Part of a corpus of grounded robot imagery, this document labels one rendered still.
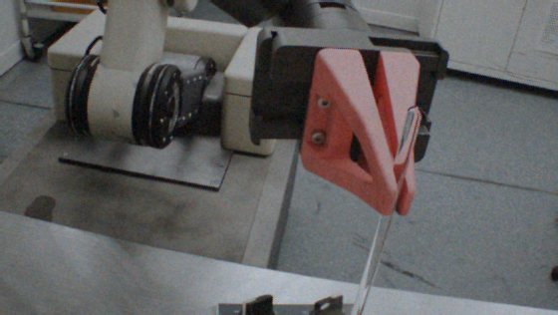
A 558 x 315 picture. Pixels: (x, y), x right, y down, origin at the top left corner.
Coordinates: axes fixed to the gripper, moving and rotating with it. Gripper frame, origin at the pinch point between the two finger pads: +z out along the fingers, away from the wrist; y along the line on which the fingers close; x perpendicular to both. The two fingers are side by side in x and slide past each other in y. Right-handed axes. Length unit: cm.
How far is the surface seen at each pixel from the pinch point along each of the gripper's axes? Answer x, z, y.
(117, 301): 26.0, -15.9, -15.0
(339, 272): 101, -88, 34
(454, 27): 74, -211, 114
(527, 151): 101, -148, 130
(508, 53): 81, -202, 142
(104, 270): 26.0, -19.7, -16.6
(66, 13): 80, -221, -64
